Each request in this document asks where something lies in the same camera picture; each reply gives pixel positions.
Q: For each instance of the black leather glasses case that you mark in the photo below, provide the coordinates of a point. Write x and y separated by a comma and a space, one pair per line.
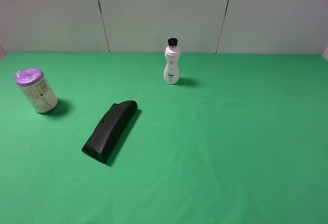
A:
107, 133

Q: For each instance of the white bottle with black brush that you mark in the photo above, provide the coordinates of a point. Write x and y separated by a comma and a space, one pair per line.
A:
171, 72

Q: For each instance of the purple garbage bag roll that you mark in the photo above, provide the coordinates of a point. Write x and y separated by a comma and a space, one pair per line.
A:
36, 88

